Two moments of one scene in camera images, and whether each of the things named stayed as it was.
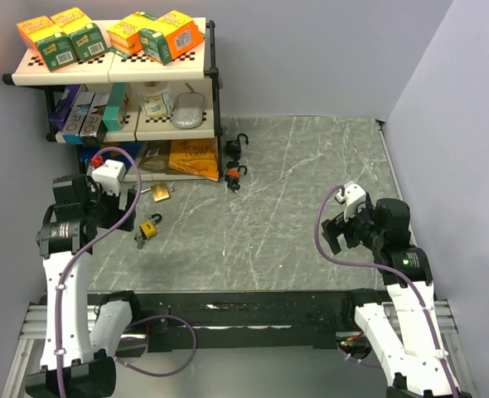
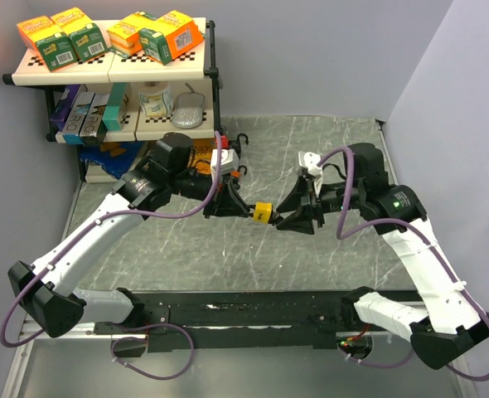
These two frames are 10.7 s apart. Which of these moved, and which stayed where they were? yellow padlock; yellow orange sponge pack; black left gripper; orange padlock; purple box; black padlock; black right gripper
Moved: black left gripper; yellow padlock; black right gripper
Stayed: purple box; yellow orange sponge pack; orange padlock; black padlock
